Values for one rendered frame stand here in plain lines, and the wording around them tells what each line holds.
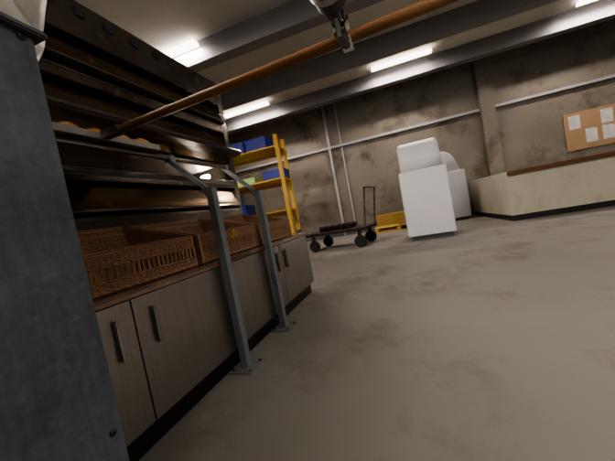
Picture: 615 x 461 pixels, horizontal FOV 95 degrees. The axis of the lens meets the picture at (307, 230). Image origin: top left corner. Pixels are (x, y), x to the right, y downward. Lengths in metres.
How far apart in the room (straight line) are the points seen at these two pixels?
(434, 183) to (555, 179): 1.99
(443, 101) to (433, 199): 3.91
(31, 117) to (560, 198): 6.06
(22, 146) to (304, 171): 7.86
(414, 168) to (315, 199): 3.81
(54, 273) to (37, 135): 0.16
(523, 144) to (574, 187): 2.61
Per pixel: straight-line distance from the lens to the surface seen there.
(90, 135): 1.42
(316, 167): 8.10
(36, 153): 0.46
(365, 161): 7.90
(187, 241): 1.45
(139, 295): 1.23
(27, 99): 0.48
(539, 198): 5.96
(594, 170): 6.29
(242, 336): 1.59
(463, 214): 7.13
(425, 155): 4.96
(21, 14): 0.75
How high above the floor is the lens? 0.72
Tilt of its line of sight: 3 degrees down
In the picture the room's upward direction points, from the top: 11 degrees counter-clockwise
